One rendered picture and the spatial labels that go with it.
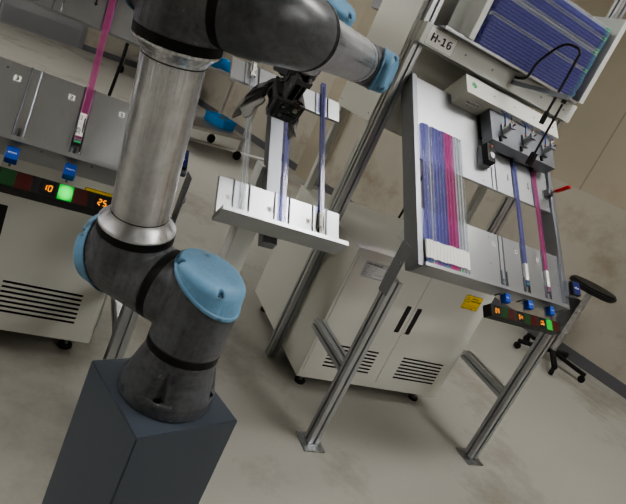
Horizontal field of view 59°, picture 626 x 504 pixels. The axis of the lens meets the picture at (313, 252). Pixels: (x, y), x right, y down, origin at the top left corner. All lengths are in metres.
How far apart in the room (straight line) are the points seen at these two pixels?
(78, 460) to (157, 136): 0.54
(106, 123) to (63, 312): 0.68
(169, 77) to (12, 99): 0.66
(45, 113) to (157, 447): 0.78
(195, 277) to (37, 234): 0.96
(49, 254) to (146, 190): 0.95
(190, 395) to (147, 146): 0.37
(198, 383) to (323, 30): 0.53
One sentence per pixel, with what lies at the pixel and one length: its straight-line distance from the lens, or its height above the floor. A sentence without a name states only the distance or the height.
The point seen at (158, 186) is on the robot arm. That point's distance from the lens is 0.80.
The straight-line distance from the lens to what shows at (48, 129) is 1.33.
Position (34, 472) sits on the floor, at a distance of 1.55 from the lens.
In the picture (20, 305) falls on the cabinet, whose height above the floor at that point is 0.16.
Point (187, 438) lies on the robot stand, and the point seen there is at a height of 0.53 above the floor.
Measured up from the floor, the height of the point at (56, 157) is 0.71.
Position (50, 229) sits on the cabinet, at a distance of 1.69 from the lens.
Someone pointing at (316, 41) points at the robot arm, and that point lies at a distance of 0.70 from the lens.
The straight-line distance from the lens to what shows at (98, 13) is 1.55.
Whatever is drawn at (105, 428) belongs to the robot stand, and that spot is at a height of 0.50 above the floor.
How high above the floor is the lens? 1.10
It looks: 17 degrees down
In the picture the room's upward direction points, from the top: 25 degrees clockwise
